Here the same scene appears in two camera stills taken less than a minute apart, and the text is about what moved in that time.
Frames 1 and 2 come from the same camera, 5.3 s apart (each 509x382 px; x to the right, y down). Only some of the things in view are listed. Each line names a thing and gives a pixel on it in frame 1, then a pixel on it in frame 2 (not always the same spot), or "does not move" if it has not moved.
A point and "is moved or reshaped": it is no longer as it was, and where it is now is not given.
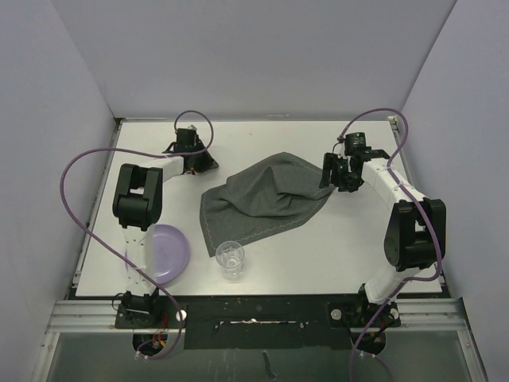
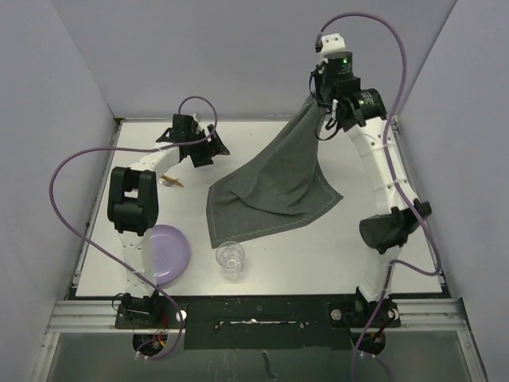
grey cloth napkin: (262, 200) is moved or reshaped
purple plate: (167, 254) does not move
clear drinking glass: (231, 255) does not move
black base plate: (258, 322) does not move
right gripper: (332, 162) -> (318, 78)
